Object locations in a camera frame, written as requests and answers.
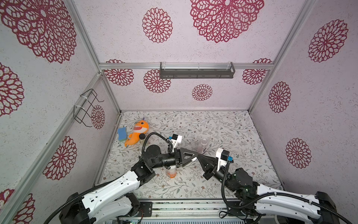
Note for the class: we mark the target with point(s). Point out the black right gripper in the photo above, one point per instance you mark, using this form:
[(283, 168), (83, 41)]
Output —
[(210, 166)]

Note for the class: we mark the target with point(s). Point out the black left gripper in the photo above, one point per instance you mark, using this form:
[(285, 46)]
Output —
[(179, 158)]

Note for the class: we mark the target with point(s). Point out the white bottle orange base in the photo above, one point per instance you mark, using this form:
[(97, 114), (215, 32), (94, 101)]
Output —
[(171, 171)]

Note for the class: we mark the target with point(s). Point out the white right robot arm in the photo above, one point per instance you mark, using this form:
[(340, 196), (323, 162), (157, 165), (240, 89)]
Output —
[(240, 193)]

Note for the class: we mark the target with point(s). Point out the black capped square bottle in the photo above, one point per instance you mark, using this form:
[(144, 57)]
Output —
[(142, 138)]

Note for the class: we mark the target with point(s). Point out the orange shark plush toy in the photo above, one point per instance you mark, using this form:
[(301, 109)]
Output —
[(141, 127)]

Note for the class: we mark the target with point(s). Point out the blue green sponge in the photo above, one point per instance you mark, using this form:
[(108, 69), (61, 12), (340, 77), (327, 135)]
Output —
[(122, 134)]

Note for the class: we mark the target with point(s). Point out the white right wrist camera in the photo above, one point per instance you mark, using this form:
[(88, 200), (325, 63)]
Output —
[(222, 158)]

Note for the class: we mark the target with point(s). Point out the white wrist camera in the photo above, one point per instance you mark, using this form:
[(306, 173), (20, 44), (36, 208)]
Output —
[(175, 140), (222, 158)]

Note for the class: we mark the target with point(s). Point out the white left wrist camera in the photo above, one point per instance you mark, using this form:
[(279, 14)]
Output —
[(175, 140)]

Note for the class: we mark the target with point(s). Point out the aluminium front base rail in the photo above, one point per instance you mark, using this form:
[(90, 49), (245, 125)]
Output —
[(181, 210)]

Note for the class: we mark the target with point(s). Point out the grey wall shelf rail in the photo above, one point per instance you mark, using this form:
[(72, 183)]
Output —
[(197, 73)]

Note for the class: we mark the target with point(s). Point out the black wire wall rack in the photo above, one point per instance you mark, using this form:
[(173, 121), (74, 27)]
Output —
[(83, 110)]

